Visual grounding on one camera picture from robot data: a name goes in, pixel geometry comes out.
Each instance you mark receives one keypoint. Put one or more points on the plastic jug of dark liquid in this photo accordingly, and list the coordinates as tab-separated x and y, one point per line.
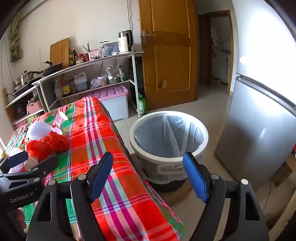
81	83

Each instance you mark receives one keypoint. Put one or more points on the green oil bottle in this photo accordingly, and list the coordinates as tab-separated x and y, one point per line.
70	59

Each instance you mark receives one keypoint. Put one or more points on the white electric kettle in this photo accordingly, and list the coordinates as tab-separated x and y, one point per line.
123	44

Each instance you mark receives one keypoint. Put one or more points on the black rice cooker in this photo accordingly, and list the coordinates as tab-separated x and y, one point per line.
19	110

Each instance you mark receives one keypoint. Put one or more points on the hanging beige cloth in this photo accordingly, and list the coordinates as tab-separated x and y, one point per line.
15	39

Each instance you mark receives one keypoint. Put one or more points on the plaid tablecloth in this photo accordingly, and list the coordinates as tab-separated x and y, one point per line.
129	204

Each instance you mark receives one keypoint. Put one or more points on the silver refrigerator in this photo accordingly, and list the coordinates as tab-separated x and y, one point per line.
254	129

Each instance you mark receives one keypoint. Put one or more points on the dark sauce bottle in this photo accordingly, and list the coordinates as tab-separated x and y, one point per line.
74	56

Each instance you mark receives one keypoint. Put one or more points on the white trash bin with liner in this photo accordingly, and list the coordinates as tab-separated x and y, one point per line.
148	153

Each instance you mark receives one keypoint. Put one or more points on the black frying pan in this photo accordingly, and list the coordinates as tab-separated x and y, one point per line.
52	69

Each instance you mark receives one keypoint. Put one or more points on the green detergent bottle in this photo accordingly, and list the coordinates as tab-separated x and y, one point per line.
142	105

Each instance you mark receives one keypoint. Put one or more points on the red mesh net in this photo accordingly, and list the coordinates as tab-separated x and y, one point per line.
49	144

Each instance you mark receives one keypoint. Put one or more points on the wall power strip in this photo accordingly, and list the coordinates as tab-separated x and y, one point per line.
4	97

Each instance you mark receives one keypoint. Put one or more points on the clear plastic bottle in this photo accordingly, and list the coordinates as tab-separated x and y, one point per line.
58	90

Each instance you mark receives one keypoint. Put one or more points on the wide metal shelf rack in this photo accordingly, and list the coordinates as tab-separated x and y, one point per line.
92	62

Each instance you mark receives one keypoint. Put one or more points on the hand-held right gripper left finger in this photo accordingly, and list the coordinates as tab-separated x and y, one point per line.
101	180

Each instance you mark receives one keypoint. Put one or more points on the clear plastic cup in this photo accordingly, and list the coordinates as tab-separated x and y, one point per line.
60	117
56	130

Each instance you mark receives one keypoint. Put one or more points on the narrow metal shelf rack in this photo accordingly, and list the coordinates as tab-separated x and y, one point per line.
20	98

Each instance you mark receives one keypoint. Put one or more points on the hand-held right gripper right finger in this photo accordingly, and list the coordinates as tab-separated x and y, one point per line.
196	178

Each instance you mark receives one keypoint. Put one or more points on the wooden door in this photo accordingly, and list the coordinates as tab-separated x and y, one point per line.
171	64

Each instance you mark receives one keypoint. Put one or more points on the yellow label bottle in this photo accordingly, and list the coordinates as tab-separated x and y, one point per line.
66	89

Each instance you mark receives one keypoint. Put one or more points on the green bowl with bags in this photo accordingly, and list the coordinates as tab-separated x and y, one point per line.
114	77

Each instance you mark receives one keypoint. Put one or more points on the pink chopstick box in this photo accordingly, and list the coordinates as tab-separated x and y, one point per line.
95	55

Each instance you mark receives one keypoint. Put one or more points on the steel steamer pot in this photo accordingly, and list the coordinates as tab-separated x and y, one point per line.
23	80

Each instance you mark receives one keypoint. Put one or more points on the pink plastic basket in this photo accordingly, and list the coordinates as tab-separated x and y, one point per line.
34	107

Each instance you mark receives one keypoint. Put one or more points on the wooden cutting board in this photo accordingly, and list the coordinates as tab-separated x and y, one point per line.
59	52

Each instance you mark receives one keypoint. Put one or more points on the crumpled clear plastic bag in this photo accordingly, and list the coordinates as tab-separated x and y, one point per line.
94	83

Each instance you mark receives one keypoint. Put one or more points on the clear container with dark lid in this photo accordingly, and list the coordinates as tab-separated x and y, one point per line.
110	49

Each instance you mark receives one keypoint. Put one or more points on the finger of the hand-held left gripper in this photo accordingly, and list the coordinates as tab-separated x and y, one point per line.
47	165
17	158

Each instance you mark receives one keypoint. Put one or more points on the black induction cooker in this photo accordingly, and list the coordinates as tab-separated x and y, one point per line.
24	90

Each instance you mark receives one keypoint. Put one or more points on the brown glass jar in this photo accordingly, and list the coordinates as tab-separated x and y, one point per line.
72	86

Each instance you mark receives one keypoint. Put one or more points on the red sauce jar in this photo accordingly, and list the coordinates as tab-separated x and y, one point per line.
80	59
86	57

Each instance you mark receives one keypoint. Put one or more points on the green carton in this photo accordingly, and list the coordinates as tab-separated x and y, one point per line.
34	118

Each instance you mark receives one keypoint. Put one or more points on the white plastic tub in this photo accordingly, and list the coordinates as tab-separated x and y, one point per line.
102	80

